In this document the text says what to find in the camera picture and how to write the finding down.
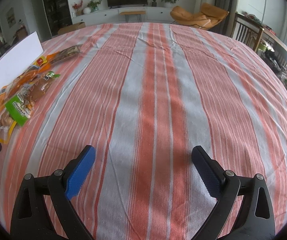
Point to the framed wall picture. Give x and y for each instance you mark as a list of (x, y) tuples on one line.
[(10, 17)]

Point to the red flower arrangement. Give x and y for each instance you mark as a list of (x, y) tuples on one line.
[(77, 6)]

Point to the cardboard box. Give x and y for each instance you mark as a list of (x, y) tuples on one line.
[(72, 28)]

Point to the green label snack packet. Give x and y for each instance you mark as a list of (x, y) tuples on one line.
[(18, 111)]

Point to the small potted plant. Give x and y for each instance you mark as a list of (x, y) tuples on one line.
[(153, 1)]

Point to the grey curtain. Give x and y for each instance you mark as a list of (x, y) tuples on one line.
[(227, 0)]

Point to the orange clear snack packet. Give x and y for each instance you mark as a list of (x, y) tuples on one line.
[(16, 85)]

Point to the brown bun snack packet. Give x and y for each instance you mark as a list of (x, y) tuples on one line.
[(41, 86)]

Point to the striped orange grey tablecloth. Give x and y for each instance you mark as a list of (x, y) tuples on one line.
[(158, 105)]

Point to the long clear brown snack packet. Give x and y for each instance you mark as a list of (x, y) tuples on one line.
[(69, 51)]

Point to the white box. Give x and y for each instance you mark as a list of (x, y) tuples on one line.
[(11, 62)]

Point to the cluttered pile of goods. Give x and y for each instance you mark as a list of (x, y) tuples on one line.
[(283, 67)]

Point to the tall dark cabinet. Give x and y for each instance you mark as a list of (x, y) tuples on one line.
[(56, 7)]

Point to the dark wooden chair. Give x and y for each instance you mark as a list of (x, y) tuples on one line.
[(244, 30)]

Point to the orange lounge chair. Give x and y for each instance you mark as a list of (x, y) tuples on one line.
[(196, 17)]

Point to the white television cabinet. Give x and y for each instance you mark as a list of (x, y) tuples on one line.
[(103, 15)]

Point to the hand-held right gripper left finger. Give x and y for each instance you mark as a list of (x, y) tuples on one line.
[(79, 172)]

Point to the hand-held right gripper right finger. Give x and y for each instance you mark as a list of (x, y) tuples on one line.
[(206, 172)]

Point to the wooden bench with metal legs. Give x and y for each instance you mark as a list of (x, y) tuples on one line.
[(132, 12)]

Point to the green flowering plant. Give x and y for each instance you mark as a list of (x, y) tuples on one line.
[(94, 3)]

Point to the wooden side table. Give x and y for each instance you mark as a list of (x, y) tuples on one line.
[(278, 42)]

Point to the white round vase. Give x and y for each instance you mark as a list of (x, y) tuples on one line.
[(87, 10)]

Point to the yellow red-label snack packet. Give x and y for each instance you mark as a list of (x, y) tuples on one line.
[(49, 58)]

